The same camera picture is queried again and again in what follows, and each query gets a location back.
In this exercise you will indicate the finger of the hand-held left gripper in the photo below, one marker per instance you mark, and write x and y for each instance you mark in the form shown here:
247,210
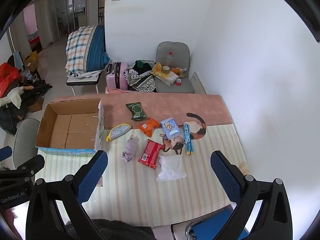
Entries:
31,166
5,153

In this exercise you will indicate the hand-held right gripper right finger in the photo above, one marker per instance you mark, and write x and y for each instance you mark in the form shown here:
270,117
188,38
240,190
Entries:
225,177

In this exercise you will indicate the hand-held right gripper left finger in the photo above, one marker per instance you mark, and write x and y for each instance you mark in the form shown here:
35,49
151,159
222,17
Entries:
92,177

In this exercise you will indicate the pale purple cloth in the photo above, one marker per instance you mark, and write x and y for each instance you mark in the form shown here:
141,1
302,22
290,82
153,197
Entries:
130,148

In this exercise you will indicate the silver scrubber with yellow ends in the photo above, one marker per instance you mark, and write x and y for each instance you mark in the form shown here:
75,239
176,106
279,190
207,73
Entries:
117,132

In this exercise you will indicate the long light blue packet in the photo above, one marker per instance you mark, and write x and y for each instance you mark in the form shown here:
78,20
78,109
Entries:
188,138

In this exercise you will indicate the white cotton plastic bag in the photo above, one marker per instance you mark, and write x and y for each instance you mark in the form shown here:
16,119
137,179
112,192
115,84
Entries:
171,167

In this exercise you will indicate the red snack packet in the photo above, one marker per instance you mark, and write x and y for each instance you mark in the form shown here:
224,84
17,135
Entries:
150,153

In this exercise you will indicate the blue cartoon tissue pack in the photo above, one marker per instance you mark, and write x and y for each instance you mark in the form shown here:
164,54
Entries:
170,128

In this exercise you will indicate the orange snack packet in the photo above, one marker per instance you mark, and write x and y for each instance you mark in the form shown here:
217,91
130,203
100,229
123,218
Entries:
148,127

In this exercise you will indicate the green snack packet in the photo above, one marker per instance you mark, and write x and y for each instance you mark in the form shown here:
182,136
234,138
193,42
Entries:
135,111

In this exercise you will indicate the person's left forearm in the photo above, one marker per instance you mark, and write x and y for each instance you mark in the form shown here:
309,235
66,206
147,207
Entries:
6,222

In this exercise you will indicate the grey round chair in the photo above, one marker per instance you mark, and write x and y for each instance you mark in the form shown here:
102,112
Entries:
25,140

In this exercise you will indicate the small brown cardboard box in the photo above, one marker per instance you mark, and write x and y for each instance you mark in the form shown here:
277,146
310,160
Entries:
36,105

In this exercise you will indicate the white duck plush toy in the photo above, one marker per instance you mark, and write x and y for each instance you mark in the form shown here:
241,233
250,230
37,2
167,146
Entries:
13,96

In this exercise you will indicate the dark fleece clothing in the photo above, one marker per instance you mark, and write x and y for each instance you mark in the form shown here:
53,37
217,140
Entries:
120,230

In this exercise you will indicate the black tripod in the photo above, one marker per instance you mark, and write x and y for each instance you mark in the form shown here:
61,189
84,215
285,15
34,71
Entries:
37,87

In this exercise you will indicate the red plastic bag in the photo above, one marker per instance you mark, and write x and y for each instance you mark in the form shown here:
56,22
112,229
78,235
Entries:
7,77

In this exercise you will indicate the pink folded cloth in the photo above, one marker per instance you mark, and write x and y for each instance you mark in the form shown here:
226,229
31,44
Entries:
117,91

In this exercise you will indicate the blue face mask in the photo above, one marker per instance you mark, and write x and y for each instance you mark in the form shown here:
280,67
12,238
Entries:
18,60

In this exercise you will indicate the white seat metal chair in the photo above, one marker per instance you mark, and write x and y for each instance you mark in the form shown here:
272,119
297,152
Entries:
83,81

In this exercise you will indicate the yellow cardboard box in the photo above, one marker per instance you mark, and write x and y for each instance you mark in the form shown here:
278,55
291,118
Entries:
32,60

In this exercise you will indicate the white board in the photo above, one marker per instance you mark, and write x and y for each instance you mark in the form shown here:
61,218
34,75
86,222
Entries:
198,83

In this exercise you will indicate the grey cushioned chair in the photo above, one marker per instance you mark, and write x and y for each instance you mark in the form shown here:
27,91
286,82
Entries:
175,88

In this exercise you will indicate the pink suitcase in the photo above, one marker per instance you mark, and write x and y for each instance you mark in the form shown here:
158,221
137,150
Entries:
116,76

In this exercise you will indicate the small red and white box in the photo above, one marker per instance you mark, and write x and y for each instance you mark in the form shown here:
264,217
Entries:
178,81

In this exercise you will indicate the black white patterned bag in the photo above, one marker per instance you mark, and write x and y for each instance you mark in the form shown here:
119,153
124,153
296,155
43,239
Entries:
141,82

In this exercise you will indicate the white rectangular pack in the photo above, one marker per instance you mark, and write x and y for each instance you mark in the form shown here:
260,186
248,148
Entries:
170,78

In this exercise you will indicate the roll of tape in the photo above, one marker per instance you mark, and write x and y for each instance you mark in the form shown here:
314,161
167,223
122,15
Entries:
165,70

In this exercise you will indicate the yellow crumpled bag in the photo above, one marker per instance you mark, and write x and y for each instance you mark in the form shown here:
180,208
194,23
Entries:
157,70

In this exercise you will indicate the plaid and blue folded quilt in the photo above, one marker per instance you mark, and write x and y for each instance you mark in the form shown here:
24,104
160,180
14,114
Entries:
82,50

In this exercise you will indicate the clear plastic bottle red cap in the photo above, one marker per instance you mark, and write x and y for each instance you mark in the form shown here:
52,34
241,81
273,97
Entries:
169,60

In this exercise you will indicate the sliding glass door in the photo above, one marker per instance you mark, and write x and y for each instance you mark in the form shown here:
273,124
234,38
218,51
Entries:
65,12

